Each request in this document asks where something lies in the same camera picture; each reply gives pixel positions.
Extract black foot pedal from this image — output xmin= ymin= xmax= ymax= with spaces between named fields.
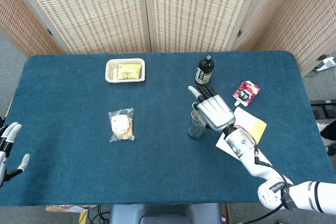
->
xmin=310 ymin=99 xmax=336 ymax=119

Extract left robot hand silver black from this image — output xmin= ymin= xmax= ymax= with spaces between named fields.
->
xmin=0 ymin=122 xmax=30 ymax=188

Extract red drink pouch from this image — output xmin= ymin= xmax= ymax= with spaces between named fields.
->
xmin=232 ymin=81 xmax=261 ymax=107

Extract clear glass cup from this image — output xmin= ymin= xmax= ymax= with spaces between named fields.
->
xmin=187 ymin=102 xmax=211 ymax=139

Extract woven folding screen panel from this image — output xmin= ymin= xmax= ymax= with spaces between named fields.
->
xmin=236 ymin=0 xmax=336 ymax=77
xmin=7 ymin=0 xmax=152 ymax=55
xmin=143 ymin=0 xmax=274 ymax=53
xmin=0 ymin=0 xmax=64 ymax=57

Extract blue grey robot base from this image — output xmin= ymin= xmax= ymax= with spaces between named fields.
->
xmin=109 ymin=202 xmax=224 ymax=224

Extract blue table cloth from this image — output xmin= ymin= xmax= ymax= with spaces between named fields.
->
xmin=0 ymin=50 xmax=328 ymax=206

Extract beige food tray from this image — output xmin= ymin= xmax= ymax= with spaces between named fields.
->
xmin=105 ymin=58 xmax=146 ymax=84

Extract green snack packet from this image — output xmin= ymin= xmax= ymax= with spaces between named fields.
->
xmin=117 ymin=63 xmax=143 ymax=81

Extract white and yellow booklet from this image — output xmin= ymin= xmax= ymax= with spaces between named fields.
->
xmin=215 ymin=106 xmax=268 ymax=157

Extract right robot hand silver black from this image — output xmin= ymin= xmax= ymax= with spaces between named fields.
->
xmin=187 ymin=84 xmax=236 ymax=133

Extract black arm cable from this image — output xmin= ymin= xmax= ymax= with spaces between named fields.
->
xmin=241 ymin=144 xmax=292 ymax=224

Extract clear bag with bread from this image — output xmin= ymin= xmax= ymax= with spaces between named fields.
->
xmin=108 ymin=107 xmax=135 ymax=143

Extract dark bottle green label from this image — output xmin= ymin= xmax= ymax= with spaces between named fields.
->
xmin=194 ymin=54 xmax=215 ymax=87

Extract black floor cables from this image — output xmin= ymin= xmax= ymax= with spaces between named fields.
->
xmin=88 ymin=205 xmax=111 ymax=224

